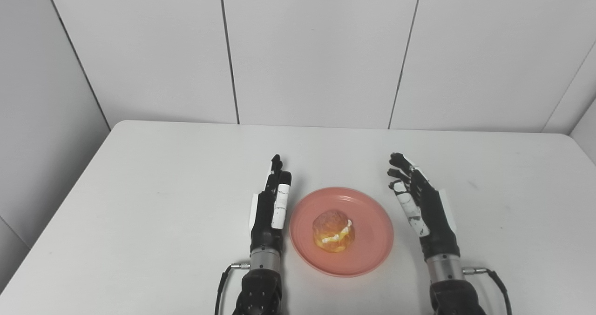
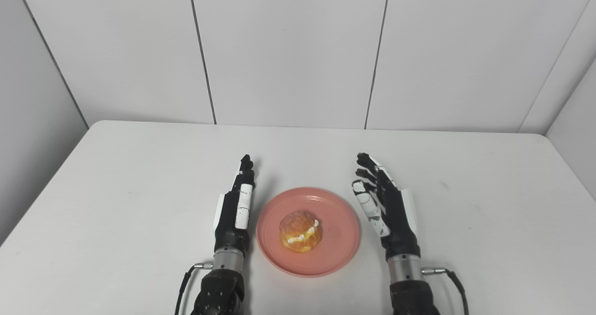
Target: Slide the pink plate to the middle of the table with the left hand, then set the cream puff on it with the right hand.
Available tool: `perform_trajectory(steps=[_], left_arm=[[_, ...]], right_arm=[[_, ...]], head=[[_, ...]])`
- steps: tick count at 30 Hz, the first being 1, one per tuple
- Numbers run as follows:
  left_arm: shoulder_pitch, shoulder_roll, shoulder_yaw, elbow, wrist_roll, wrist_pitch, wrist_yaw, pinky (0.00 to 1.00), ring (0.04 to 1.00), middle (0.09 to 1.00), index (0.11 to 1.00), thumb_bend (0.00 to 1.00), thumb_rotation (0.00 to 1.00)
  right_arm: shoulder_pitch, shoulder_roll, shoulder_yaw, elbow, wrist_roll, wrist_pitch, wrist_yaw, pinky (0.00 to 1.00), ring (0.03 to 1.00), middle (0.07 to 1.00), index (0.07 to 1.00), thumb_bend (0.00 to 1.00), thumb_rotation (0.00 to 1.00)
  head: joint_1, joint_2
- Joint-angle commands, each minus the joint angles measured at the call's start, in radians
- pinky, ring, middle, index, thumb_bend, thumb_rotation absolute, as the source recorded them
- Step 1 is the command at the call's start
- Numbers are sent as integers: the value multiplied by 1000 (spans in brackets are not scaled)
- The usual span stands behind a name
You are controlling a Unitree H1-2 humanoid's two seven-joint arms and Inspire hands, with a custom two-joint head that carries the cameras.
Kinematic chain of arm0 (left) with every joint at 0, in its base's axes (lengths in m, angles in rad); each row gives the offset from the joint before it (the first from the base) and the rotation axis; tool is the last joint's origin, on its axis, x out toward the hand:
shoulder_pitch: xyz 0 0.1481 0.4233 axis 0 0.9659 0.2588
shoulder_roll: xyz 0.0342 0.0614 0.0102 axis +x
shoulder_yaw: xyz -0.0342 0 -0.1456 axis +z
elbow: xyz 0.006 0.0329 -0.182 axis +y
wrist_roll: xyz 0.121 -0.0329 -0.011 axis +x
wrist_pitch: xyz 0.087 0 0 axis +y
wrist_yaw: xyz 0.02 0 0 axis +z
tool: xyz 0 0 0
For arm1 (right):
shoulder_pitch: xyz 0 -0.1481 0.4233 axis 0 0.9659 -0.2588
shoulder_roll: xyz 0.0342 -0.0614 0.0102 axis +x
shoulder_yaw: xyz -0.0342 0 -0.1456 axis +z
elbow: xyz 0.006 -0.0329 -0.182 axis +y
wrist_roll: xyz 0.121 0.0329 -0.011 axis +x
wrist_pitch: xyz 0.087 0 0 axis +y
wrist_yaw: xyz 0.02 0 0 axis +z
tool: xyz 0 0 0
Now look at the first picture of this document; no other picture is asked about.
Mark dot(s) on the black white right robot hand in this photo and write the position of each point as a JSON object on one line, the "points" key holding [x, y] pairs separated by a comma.
{"points": [[428, 212]]}

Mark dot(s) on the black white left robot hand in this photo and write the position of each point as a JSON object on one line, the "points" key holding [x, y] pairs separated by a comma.
{"points": [[265, 212]]}

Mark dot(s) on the pink round plate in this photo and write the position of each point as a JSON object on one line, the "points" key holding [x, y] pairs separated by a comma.
{"points": [[368, 240]]}

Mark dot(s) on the golden cream puff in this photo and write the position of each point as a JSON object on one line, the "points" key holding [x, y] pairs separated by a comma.
{"points": [[333, 231]]}

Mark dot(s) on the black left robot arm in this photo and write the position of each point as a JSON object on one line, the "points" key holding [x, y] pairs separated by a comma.
{"points": [[260, 282]]}

